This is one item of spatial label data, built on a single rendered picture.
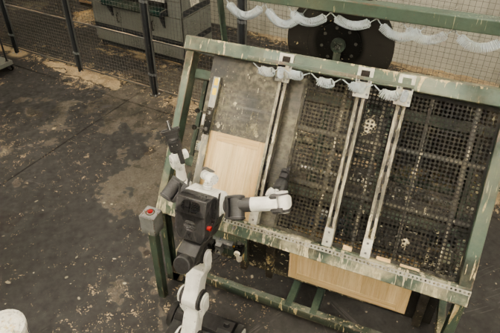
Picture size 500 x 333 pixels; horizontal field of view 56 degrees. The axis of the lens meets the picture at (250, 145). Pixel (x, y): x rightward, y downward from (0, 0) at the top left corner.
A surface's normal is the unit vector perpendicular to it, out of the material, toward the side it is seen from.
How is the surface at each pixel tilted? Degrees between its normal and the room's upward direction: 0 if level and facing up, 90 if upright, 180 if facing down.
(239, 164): 58
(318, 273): 90
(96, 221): 0
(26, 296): 0
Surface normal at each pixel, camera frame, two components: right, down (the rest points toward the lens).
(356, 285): -0.38, 0.54
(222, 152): -0.32, 0.03
